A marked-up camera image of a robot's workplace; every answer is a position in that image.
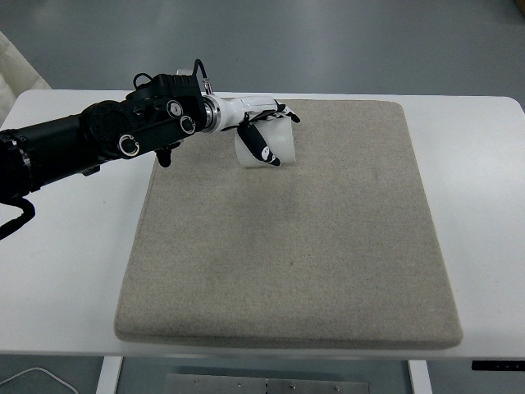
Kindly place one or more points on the black desk control panel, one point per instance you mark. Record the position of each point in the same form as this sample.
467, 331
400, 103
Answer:
498, 365

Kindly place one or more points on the white table leg left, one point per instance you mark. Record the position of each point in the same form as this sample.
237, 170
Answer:
109, 375

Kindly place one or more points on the beige fabric mat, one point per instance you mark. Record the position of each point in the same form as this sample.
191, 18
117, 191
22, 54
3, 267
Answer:
338, 250

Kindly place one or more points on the white table leg right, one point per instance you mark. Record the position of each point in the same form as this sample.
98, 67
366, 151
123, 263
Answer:
419, 377

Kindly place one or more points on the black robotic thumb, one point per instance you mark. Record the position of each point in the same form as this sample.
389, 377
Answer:
256, 144

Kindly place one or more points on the white table leg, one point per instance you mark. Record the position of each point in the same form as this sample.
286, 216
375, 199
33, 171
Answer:
419, 377
109, 375

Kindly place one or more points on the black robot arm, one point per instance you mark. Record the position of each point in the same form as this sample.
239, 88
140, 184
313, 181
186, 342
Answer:
155, 117

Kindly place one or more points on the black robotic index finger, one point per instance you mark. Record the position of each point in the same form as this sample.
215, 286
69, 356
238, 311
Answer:
291, 114

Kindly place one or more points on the white ribbed cup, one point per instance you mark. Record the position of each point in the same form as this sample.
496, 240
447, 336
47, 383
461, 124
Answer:
278, 134

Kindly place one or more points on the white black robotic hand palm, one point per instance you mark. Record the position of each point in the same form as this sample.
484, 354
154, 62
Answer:
230, 112

